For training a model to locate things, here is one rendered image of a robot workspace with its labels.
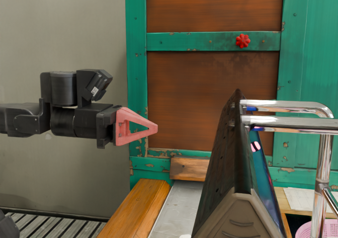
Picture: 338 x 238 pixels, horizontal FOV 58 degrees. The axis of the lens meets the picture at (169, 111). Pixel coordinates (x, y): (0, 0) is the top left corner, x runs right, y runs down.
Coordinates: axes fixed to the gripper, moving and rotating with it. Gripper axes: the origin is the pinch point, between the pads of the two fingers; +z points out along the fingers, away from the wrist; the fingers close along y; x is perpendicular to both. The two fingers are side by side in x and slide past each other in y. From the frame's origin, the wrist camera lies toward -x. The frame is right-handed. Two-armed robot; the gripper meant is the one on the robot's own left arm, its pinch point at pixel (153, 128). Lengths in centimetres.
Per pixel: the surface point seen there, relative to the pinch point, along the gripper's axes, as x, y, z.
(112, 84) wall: 7, 121, -54
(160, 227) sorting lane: 32.7, 19.0, -2.0
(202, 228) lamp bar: -1.3, -32.8, 11.7
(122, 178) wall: 68, 121, -47
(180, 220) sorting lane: 32.6, 23.8, 3.0
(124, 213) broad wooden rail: 30.5, 20.4, -12.4
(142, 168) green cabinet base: 27, 45, -14
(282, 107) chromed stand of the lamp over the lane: -4.9, 3.0, 23.4
